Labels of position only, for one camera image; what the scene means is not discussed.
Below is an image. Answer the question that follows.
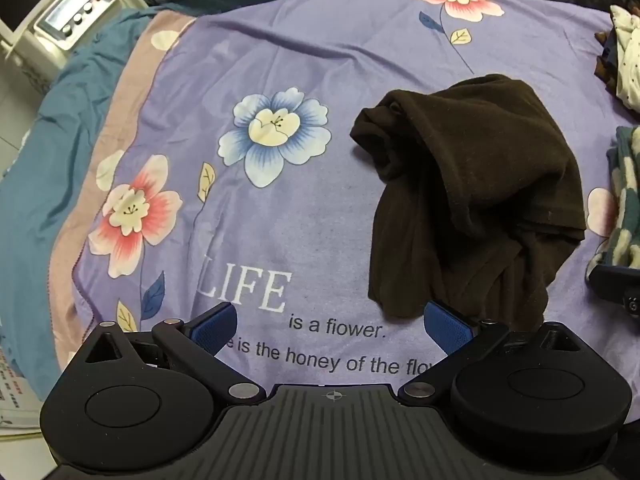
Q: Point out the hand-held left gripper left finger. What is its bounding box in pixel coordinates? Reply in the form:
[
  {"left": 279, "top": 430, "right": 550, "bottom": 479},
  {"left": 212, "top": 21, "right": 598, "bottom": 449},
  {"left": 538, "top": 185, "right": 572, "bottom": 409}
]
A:
[{"left": 75, "top": 302, "right": 268, "bottom": 406}]

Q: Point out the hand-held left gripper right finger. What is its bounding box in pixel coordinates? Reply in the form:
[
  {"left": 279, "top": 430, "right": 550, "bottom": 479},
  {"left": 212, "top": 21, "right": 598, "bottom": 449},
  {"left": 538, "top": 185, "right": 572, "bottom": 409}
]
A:
[{"left": 396, "top": 301, "right": 593, "bottom": 404}]

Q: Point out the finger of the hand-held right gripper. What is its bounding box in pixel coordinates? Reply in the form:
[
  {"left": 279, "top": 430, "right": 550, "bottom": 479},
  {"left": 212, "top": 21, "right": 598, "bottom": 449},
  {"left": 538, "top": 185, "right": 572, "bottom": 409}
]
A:
[{"left": 587, "top": 264, "right": 640, "bottom": 317}]

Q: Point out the dark brown shirt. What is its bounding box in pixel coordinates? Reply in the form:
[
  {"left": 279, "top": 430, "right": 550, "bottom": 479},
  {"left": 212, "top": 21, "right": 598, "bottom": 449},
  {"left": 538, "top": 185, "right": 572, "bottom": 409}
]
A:
[{"left": 349, "top": 74, "right": 587, "bottom": 333}]

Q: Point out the green cream floral cloth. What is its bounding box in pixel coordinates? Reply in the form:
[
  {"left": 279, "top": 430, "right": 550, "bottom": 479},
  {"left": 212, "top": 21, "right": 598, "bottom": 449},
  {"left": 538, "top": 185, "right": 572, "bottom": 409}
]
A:
[{"left": 586, "top": 125, "right": 640, "bottom": 281}]

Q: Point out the stack of printed papers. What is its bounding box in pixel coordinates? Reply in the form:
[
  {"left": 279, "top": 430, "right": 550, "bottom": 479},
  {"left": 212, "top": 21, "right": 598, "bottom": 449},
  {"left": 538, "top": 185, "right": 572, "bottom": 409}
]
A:
[{"left": 0, "top": 347, "right": 53, "bottom": 438}]

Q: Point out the dark brown patterned cloth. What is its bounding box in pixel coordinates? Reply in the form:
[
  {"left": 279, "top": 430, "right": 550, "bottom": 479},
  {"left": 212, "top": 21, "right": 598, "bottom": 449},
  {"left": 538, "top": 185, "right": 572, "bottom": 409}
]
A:
[{"left": 593, "top": 29, "right": 622, "bottom": 95}]

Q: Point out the white dotted cloth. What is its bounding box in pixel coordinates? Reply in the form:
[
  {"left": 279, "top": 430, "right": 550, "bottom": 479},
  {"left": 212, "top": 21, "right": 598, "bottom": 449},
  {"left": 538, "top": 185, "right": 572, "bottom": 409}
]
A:
[{"left": 607, "top": 5, "right": 640, "bottom": 112}]

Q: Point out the purple floral blanket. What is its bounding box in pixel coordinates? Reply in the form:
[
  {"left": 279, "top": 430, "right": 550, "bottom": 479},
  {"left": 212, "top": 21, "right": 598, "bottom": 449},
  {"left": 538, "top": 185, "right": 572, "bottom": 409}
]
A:
[{"left": 50, "top": 0, "right": 640, "bottom": 401}]

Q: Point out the white machine with knobs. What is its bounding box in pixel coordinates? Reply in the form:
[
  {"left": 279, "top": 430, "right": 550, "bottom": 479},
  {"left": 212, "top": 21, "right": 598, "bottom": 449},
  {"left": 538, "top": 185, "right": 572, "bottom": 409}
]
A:
[{"left": 0, "top": 0, "right": 153, "bottom": 92}]

